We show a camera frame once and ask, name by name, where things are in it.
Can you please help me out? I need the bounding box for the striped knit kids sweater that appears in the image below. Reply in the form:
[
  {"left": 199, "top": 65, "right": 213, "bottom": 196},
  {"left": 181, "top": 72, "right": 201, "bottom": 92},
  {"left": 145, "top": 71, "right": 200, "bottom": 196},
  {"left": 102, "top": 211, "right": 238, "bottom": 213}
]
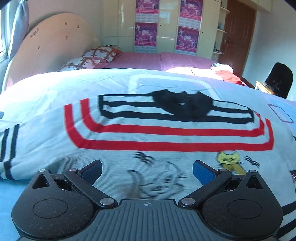
[{"left": 0, "top": 89, "right": 296, "bottom": 239}]

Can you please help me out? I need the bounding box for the red white clothes pile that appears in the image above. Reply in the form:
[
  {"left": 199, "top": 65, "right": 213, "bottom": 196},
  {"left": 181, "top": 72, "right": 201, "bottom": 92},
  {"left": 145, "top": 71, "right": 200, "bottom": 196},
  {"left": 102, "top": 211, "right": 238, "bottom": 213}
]
[{"left": 210, "top": 63, "right": 246, "bottom": 86}]

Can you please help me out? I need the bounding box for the wooden bedside table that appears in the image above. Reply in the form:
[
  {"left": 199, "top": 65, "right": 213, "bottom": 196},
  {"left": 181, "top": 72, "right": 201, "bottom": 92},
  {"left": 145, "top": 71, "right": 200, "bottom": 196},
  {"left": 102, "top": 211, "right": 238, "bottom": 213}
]
[{"left": 255, "top": 81, "right": 275, "bottom": 95}]

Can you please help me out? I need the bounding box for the front patterned pillow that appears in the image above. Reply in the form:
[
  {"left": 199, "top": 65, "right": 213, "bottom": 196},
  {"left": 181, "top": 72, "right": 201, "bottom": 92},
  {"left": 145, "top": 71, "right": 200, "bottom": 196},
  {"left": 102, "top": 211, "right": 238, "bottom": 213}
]
[{"left": 58, "top": 57, "right": 109, "bottom": 72}]

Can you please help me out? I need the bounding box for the patterned pillow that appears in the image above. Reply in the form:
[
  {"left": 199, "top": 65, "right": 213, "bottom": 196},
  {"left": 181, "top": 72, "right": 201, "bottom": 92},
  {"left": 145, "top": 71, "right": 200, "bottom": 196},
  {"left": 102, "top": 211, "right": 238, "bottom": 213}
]
[
  {"left": 58, "top": 57, "right": 109, "bottom": 72},
  {"left": 82, "top": 45, "right": 122, "bottom": 63}
]

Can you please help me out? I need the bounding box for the black chair back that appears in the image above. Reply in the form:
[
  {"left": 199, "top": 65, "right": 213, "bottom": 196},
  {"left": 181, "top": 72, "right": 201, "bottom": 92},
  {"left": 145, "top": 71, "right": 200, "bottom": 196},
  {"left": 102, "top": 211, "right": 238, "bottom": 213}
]
[{"left": 264, "top": 62, "right": 293, "bottom": 99}]

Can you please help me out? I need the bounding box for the rear patterned pillow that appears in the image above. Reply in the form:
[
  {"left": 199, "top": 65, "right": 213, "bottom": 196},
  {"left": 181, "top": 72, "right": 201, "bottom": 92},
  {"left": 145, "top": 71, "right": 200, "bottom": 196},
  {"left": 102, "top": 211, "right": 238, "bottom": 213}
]
[{"left": 82, "top": 45, "right": 122, "bottom": 63}]

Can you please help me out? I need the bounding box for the pink bed sheet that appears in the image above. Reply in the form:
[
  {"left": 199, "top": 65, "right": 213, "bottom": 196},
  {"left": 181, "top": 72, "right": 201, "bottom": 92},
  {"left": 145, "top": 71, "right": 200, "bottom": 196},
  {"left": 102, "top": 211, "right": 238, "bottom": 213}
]
[{"left": 106, "top": 52, "right": 214, "bottom": 71}]

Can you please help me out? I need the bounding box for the beige round headboard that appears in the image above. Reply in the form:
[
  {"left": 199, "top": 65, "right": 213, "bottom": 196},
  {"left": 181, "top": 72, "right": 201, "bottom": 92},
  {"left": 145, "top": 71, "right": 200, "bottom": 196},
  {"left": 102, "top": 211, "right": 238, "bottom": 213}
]
[{"left": 2, "top": 13, "right": 99, "bottom": 91}]

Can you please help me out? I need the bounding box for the lower right purple poster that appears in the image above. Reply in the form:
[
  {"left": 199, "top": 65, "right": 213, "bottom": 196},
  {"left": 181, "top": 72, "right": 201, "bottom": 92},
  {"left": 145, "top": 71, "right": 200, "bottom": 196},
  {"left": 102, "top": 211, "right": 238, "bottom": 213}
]
[{"left": 175, "top": 26, "right": 199, "bottom": 56}]

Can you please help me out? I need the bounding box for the purple poster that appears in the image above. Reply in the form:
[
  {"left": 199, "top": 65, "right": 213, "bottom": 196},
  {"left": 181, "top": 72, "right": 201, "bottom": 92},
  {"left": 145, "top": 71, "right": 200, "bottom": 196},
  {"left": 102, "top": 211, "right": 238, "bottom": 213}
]
[
  {"left": 135, "top": 0, "right": 159, "bottom": 24},
  {"left": 134, "top": 23, "right": 158, "bottom": 54},
  {"left": 175, "top": 26, "right": 199, "bottom": 56},
  {"left": 179, "top": 0, "right": 203, "bottom": 30}
]

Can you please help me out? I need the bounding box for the lower left purple poster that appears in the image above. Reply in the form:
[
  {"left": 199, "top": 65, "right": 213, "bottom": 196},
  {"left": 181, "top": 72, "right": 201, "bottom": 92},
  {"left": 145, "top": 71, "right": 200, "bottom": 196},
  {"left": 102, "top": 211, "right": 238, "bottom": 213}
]
[{"left": 134, "top": 23, "right": 158, "bottom": 54}]

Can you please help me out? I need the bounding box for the brown wooden door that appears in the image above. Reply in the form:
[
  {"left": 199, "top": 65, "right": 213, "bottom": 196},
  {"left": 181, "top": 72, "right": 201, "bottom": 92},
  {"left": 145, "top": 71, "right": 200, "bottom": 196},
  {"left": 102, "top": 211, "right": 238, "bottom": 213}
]
[{"left": 218, "top": 0, "right": 256, "bottom": 77}]

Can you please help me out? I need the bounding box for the cream wardrobe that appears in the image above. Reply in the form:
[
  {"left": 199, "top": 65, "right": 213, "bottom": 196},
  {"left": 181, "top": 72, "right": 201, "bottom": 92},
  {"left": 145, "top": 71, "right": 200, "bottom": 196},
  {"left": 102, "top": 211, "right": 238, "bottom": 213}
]
[{"left": 102, "top": 0, "right": 221, "bottom": 59}]

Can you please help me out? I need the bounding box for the upper right purple poster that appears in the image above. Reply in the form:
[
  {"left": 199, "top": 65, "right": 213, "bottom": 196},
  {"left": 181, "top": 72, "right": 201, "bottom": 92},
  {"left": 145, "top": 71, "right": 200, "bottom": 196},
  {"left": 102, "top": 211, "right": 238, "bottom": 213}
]
[{"left": 179, "top": 0, "right": 203, "bottom": 30}]

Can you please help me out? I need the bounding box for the grey window curtain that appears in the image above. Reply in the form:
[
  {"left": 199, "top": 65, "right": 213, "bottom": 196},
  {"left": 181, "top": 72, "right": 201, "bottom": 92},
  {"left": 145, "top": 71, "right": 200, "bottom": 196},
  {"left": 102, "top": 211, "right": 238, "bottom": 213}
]
[{"left": 0, "top": 0, "right": 30, "bottom": 63}]

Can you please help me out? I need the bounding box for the upper left purple poster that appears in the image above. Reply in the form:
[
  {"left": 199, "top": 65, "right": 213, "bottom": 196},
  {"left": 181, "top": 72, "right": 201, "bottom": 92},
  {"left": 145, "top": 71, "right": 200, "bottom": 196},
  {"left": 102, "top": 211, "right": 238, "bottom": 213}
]
[{"left": 135, "top": 0, "right": 159, "bottom": 24}]

